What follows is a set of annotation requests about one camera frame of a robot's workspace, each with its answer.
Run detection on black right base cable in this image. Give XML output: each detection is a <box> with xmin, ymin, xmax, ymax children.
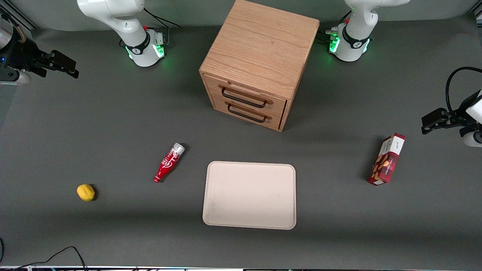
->
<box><xmin>143</xmin><ymin>8</ymin><xmax>181</xmax><ymax>46</ymax></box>

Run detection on wooden drawer with black handle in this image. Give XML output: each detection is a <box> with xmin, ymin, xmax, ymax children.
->
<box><xmin>205</xmin><ymin>75</ymin><xmax>288</xmax><ymax>117</ymax></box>
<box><xmin>211</xmin><ymin>94</ymin><xmax>285</xmax><ymax>132</ymax></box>

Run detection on red cola bottle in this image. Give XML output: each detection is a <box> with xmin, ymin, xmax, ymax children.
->
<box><xmin>153</xmin><ymin>143</ymin><xmax>186</xmax><ymax>183</ymax></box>

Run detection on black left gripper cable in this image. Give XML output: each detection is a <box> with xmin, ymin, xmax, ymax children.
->
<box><xmin>445</xmin><ymin>67</ymin><xmax>482</xmax><ymax>113</ymax></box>

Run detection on oak wooden drawer cabinet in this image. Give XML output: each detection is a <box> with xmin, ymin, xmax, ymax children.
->
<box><xmin>199</xmin><ymin>0</ymin><xmax>320</xmax><ymax>132</ymax></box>

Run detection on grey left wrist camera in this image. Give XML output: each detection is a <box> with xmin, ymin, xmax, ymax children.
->
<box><xmin>462</xmin><ymin>128</ymin><xmax>482</xmax><ymax>148</ymax></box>

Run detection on black left base cable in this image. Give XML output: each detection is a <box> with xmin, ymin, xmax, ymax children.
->
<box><xmin>320</xmin><ymin>11</ymin><xmax>352</xmax><ymax>42</ymax></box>

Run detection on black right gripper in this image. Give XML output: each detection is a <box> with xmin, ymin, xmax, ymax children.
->
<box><xmin>0</xmin><ymin>36</ymin><xmax>80</xmax><ymax>79</ymax></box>

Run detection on black base cable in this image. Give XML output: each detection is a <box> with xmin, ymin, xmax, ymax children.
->
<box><xmin>320</xmin><ymin>11</ymin><xmax>352</xmax><ymax>42</ymax></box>
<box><xmin>143</xmin><ymin>8</ymin><xmax>181</xmax><ymax>46</ymax></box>

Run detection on yellow lemon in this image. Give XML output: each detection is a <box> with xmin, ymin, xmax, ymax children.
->
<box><xmin>76</xmin><ymin>184</ymin><xmax>96</xmax><ymax>202</ymax></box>

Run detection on beige plastic tray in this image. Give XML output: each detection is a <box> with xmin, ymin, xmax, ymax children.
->
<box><xmin>202</xmin><ymin>161</ymin><xmax>297</xmax><ymax>230</ymax></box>

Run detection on black metal drawer handle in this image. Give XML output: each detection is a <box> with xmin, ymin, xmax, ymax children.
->
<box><xmin>219</xmin><ymin>85</ymin><xmax>274</xmax><ymax>109</ymax></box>
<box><xmin>225</xmin><ymin>101</ymin><xmax>273</xmax><ymax>124</ymax></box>

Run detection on red cookie box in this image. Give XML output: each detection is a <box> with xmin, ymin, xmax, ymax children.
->
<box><xmin>368</xmin><ymin>133</ymin><xmax>406</xmax><ymax>186</ymax></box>

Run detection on black floor cable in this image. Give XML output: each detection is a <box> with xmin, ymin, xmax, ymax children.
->
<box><xmin>0</xmin><ymin>246</ymin><xmax>88</xmax><ymax>271</ymax></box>

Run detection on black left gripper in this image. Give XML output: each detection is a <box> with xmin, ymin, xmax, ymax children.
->
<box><xmin>421</xmin><ymin>90</ymin><xmax>482</xmax><ymax>135</ymax></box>

